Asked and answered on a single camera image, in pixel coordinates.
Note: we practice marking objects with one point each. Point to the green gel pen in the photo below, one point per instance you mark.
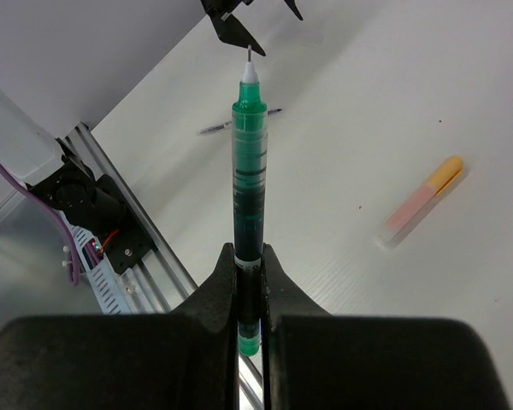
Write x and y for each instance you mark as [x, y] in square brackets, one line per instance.
[249, 165]

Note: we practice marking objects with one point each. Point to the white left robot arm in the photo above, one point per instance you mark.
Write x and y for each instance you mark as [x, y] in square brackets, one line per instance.
[69, 62]

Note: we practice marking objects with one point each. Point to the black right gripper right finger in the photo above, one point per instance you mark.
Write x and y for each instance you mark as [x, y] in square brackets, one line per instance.
[314, 360]

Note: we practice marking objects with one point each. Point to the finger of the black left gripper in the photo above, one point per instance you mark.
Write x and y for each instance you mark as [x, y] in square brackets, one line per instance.
[291, 4]
[227, 27]

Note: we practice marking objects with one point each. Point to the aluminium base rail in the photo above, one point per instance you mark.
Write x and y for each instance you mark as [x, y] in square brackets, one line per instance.
[157, 282]

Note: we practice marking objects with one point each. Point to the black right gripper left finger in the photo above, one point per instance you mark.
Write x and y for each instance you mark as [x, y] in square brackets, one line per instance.
[185, 359]

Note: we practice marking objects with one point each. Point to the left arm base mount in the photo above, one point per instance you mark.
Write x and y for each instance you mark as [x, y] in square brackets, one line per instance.
[97, 205]

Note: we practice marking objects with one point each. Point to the orange marker pen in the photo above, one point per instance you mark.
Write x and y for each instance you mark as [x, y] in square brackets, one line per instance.
[406, 212]

